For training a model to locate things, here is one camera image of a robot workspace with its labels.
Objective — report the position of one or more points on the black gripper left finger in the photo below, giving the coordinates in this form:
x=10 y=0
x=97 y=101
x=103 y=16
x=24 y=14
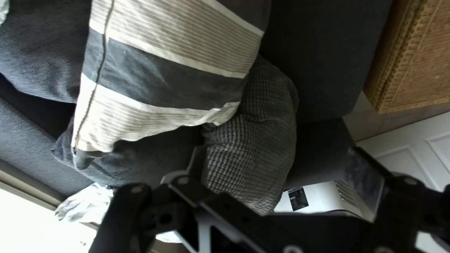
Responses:
x=135 y=215

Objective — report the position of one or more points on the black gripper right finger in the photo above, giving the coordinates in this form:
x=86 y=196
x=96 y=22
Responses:
x=416 y=215

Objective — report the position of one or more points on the striped grey cream pillow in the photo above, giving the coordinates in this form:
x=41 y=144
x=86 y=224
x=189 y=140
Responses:
x=163 y=46

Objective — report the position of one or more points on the small grey knit pillow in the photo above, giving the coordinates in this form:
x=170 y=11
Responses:
x=253 y=140

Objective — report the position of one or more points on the white panelled door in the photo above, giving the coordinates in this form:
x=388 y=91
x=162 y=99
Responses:
x=412 y=149

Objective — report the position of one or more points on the white vented appliance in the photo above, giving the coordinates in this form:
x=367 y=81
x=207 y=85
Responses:
x=328 y=196

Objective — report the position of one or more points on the brown wooden furniture piece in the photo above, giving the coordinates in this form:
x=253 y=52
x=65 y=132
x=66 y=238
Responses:
x=412 y=50

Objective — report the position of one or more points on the dark grey sofa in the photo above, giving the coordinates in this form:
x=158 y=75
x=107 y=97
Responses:
x=324 y=56

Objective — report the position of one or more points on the dark sofa back cushion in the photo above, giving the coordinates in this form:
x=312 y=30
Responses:
x=37 y=46

